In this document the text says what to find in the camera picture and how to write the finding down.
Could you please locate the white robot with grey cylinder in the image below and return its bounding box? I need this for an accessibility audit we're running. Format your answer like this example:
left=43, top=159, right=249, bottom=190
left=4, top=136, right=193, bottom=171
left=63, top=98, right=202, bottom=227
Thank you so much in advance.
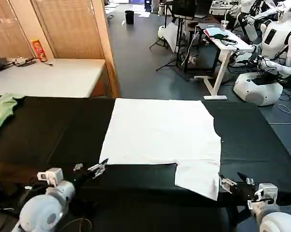
left=236, top=0, right=278, bottom=44

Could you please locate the black and green desk tool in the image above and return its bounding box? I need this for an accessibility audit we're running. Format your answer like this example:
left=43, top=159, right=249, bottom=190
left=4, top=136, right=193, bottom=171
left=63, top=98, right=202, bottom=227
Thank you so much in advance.
left=212, top=33, right=238, bottom=46

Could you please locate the white humanoid robot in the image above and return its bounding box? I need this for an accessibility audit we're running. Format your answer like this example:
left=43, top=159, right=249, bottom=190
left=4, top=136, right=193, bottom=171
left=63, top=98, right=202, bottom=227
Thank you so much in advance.
left=230, top=0, right=291, bottom=107

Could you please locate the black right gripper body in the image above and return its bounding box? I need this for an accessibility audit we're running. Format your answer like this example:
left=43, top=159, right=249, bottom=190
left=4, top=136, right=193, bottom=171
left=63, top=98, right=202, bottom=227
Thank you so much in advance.
left=230, top=180, right=258, bottom=201

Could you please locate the red and yellow can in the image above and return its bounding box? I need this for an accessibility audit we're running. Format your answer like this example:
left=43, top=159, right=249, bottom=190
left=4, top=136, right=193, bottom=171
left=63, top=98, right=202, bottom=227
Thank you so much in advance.
left=30, top=38, right=48, bottom=62

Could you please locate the grey device with black cables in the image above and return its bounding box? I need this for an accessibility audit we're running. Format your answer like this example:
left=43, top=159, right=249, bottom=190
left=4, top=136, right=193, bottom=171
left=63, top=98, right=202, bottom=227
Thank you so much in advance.
left=5, top=56, right=54, bottom=68

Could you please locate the white plastic jug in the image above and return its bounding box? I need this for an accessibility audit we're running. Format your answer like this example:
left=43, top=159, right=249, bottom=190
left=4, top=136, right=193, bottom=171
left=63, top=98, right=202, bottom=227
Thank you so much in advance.
left=158, top=25, right=168, bottom=40

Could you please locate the wooden slatted cabinet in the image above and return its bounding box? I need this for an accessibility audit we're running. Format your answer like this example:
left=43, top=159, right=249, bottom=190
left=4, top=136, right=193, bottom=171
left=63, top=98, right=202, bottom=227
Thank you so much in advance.
left=0, top=0, right=121, bottom=98

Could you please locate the white side table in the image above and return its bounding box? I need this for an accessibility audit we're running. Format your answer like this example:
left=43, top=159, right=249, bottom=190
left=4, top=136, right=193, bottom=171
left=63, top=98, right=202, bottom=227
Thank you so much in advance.
left=0, top=57, right=107, bottom=99

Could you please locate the black waste bin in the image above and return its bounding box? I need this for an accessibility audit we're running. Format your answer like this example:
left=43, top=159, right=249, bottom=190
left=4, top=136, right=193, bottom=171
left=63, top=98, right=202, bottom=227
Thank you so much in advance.
left=125, top=10, right=135, bottom=25

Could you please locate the white sheet on stand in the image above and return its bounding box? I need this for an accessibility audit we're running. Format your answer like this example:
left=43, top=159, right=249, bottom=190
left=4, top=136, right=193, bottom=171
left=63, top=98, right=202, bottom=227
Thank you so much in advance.
left=163, top=21, right=178, bottom=53

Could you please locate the black monitor on tripod stand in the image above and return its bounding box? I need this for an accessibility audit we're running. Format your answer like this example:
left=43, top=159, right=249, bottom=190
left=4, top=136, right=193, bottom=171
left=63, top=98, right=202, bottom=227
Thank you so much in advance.
left=149, top=0, right=201, bottom=74

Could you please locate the white floor cable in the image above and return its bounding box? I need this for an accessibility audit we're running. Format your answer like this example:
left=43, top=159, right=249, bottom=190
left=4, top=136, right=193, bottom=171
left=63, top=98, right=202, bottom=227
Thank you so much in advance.
left=268, top=103, right=291, bottom=126

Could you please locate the white standing desk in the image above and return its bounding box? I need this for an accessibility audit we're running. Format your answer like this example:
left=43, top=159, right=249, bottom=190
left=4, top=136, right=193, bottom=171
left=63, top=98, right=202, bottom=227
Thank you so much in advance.
left=194, top=26, right=255, bottom=101

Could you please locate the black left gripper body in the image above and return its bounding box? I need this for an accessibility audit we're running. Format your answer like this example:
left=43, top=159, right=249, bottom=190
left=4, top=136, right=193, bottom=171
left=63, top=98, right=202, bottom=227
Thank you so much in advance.
left=71, top=168, right=95, bottom=192

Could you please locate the white shirt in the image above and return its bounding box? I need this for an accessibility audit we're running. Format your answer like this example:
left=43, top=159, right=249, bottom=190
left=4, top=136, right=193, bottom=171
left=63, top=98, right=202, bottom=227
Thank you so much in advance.
left=99, top=98, right=222, bottom=202

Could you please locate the green cloth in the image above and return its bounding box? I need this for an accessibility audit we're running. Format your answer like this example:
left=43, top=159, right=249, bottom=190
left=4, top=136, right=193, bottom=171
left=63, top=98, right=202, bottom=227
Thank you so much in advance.
left=0, top=92, right=26, bottom=140

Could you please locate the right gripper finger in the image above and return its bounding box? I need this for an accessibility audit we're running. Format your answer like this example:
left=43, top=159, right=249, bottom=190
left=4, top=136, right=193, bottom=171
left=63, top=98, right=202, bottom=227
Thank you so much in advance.
left=218, top=172, right=238, bottom=194
left=236, top=172, right=255, bottom=186

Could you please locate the black table cloth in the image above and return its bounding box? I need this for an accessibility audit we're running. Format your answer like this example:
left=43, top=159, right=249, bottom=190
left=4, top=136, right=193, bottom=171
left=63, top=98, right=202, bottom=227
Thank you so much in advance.
left=0, top=95, right=291, bottom=209

